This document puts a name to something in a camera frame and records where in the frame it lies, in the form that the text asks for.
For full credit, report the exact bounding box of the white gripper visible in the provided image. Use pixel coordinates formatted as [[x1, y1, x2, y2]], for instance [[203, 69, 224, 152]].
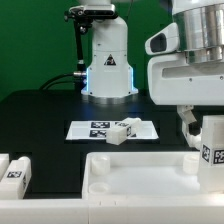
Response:
[[147, 53, 224, 136]]

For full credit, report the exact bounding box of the white desk top tray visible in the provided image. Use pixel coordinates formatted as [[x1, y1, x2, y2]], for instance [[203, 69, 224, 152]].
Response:
[[81, 151, 224, 200]]

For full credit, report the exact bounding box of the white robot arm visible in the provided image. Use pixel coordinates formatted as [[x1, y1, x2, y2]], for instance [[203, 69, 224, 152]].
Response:
[[79, 0, 224, 110]]

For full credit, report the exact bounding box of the white block far left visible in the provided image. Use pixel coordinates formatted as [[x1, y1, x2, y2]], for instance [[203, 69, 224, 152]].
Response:
[[0, 154, 9, 181]]

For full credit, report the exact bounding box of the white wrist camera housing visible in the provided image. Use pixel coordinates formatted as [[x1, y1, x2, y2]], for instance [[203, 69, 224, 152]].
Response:
[[145, 22, 180, 55]]

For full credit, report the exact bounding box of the white marker base plate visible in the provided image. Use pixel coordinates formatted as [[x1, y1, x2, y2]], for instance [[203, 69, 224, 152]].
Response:
[[66, 121, 158, 140]]

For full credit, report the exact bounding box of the white front wall bar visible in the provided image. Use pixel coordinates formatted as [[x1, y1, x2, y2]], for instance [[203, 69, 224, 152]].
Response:
[[0, 195, 224, 224]]

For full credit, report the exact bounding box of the black cable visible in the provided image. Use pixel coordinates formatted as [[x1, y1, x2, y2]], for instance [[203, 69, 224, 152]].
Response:
[[39, 72, 85, 92]]

